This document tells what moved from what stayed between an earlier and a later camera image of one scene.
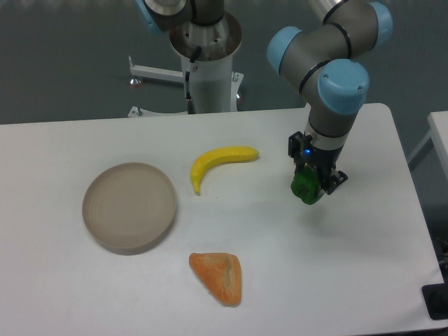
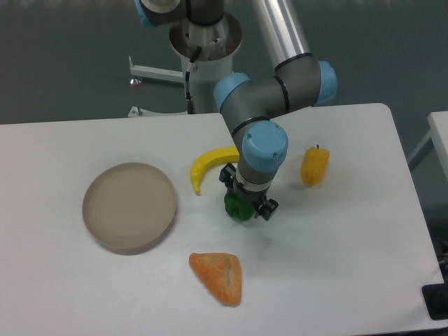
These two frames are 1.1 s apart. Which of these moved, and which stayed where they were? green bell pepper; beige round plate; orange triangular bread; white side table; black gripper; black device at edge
Moved: black gripper; green bell pepper
Stayed: white side table; black device at edge; beige round plate; orange triangular bread
